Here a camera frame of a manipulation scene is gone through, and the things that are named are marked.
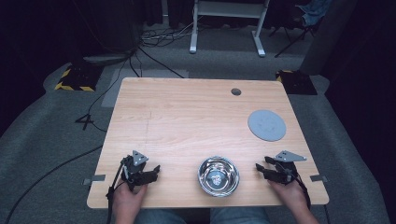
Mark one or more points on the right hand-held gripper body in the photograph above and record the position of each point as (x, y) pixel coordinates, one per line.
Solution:
(286, 168)

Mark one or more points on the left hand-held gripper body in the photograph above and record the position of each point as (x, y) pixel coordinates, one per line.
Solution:
(134, 171)

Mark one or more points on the person's right hand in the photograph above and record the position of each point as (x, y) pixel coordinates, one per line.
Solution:
(290, 194)

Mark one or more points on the person's left hand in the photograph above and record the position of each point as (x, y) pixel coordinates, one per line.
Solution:
(127, 199)

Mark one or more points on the grey tape strip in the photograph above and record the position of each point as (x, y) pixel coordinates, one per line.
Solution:
(318, 178)
(94, 179)

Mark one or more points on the shiny steel bowl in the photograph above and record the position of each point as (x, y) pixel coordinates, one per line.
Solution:
(218, 176)

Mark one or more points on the person's right leg in jeans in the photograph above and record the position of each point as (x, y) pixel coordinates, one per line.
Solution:
(239, 215)

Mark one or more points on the black tape floor mark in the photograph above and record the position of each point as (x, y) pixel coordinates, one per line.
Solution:
(84, 120)

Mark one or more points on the black base with yellow stripes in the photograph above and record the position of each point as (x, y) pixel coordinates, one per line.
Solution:
(77, 78)
(295, 82)

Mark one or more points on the folding chair with blue cloth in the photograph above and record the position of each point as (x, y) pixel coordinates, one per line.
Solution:
(311, 14)

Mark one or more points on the white desk frame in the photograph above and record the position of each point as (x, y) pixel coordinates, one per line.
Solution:
(229, 12)

